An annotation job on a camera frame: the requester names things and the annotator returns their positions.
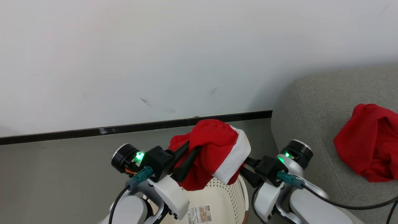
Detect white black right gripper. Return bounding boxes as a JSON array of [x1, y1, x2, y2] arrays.
[[239, 139, 314, 222]]

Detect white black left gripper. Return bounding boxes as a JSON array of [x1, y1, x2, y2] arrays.
[[111, 141, 201, 221]]

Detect red garment with white band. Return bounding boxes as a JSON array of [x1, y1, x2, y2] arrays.
[[168, 119, 252, 191]]

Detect plain red shirt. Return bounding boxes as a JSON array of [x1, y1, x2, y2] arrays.
[[333, 104, 398, 183]]

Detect beige perforated plastic laundry basket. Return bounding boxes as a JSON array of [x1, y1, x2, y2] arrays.
[[146, 175, 249, 224]]

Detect printed paper sticker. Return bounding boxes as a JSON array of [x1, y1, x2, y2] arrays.
[[187, 204, 213, 224]]

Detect grey fabric sofa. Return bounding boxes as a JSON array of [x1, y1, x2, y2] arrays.
[[271, 66, 398, 224]]

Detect black wall skirting strip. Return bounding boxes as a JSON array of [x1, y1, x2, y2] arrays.
[[0, 110, 273, 146]]

